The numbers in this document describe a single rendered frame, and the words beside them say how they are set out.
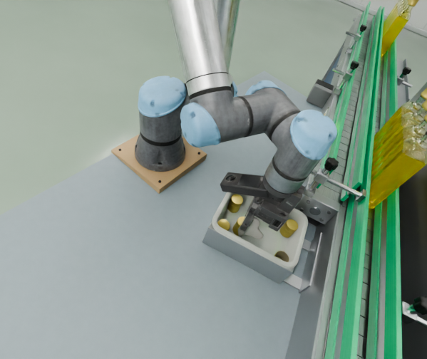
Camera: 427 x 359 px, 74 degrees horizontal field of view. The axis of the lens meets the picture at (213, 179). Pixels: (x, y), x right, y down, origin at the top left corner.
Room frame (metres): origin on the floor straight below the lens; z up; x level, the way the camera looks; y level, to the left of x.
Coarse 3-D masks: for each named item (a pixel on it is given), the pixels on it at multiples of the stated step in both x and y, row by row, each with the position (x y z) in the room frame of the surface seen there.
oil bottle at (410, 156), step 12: (408, 144) 0.58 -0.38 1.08; (420, 144) 0.57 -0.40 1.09; (396, 156) 0.57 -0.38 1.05; (408, 156) 0.55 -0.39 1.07; (420, 156) 0.55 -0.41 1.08; (384, 168) 0.57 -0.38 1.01; (396, 168) 0.55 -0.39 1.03; (408, 168) 0.55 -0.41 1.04; (420, 168) 0.55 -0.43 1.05; (372, 180) 0.56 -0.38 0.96; (384, 180) 0.55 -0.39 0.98; (396, 180) 0.55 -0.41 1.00; (372, 192) 0.55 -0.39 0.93; (384, 192) 0.55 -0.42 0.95; (372, 204) 0.55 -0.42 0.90
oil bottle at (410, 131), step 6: (408, 126) 0.65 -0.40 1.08; (414, 126) 0.64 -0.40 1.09; (402, 132) 0.64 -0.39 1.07; (408, 132) 0.62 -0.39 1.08; (414, 132) 0.62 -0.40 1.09; (420, 132) 0.62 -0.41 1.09; (396, 138) 0.64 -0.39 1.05; (402, 138) 0.62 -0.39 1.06; (390, 144) 0.65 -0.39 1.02; (396, 144) 0.62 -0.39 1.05; (384, 150) 0.64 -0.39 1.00; (390, 150) 0.62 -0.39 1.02; (378, 156) 0.65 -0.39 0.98; (384, 156) 0.62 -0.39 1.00; (372, 162) 0.65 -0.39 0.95; (378, 162) 0.62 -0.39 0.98; (372, 168) 0.62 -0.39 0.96
